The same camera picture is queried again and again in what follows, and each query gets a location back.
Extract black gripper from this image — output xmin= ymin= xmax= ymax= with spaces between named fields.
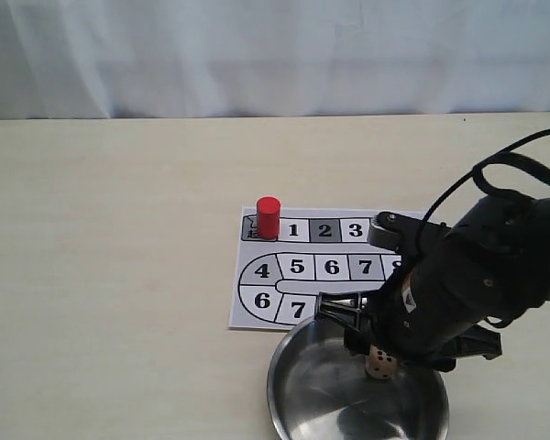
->
xmin=314 ymin=257 xmax=503 ymax=370

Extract round stainless steel dish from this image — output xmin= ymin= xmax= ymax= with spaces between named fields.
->
xmin=266 ymin=319 xmax=449 ymax=439

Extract white fabric backdrop curtain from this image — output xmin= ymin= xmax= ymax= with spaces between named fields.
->
xmin=0 ymin=1 xmax=550 ymax=119

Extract wooden die black pips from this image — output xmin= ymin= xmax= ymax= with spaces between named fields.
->
xmin=365 ymin=346 xmax=398 ymax=380

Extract printed paper game board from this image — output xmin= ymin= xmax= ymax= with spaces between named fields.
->
xmin=229 ymin=206 xmax=401 ymax=331

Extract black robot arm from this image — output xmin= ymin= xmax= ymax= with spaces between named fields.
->
xmin=314 ymin=196 xmax=550 ymax=372

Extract red cylinder game piece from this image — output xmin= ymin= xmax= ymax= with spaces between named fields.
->
xmin=256 ymin=196 xmax=281 ymax=240

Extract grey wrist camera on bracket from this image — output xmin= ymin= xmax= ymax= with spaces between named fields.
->
xmin=367 ymin=211 xmax=450 ymax=258

